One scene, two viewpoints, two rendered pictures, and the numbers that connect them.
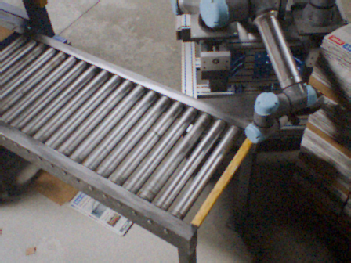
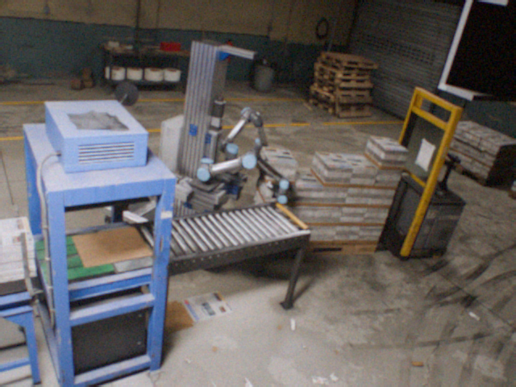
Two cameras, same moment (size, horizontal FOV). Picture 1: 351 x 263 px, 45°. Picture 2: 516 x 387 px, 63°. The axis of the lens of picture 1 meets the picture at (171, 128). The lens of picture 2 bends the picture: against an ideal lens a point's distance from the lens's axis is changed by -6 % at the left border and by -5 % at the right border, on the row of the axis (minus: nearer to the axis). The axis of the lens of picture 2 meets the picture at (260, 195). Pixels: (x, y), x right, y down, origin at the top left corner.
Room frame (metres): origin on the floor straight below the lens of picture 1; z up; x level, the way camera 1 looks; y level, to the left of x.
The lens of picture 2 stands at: (0.23, 3.14, 2.61)
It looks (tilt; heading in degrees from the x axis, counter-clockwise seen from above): 26 degrees down; 285
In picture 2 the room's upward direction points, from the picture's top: 11 degrees clockwise
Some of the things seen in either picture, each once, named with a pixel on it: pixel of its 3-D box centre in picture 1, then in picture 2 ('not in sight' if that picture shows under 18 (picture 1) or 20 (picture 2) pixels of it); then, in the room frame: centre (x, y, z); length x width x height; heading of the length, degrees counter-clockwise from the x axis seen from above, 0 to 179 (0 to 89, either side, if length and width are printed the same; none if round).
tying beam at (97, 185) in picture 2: not in sight; (93, 156); (1.81, 1.16, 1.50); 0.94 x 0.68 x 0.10; 143
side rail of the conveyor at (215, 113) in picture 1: (124, 81); (208, 218); (1.40, 0.20, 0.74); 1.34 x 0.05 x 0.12; 53
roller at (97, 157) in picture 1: (122, 129); (244, 227); (1.09, 0.20, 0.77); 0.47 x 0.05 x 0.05; 143
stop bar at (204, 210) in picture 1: (226, 178); (292, 216); (0.79, -0.17, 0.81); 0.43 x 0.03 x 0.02; 143
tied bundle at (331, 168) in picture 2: not in sight; (331, 169); (0.67, -1.15, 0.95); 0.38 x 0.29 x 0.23; 125
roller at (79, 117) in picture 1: (85, 111); (223, 230); (1.20, 0.35, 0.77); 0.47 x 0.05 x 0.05; 143
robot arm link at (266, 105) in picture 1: (269, 108); (283, 186); (0.95, -0.34, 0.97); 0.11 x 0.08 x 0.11; 107
